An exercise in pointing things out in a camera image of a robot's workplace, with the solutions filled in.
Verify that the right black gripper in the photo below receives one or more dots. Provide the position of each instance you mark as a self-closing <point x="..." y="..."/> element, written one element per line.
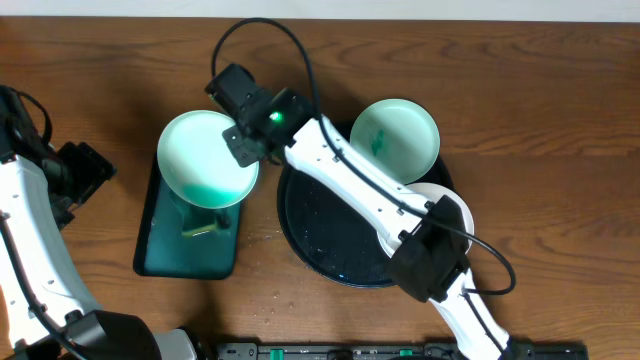
<point x="240" y="142"/>

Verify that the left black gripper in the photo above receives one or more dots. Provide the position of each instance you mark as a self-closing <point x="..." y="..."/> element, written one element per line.
<point x="92" y="167"/>

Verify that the mint green plate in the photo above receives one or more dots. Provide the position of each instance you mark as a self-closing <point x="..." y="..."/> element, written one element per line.
<point x="197" y="165"/>
<point x="399" y="136"/>

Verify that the green yellow sponge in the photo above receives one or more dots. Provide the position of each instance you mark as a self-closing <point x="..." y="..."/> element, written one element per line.
<point x="197" y="220"/>

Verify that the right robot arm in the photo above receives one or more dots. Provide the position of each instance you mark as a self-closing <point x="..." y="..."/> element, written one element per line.
<point x="425" y="240"/>

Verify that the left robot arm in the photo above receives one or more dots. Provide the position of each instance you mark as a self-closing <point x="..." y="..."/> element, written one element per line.
<point x="51" y="312"/>

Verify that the black rectangular sponge tray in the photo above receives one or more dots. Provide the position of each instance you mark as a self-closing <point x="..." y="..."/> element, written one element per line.
<point x="162" y="251"/>

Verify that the round black serving tray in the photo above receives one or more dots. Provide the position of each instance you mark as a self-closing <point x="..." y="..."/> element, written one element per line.
<point x="329" y="236"/>

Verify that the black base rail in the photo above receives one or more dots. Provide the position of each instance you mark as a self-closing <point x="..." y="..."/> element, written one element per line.
<point x="437" y="351"/>

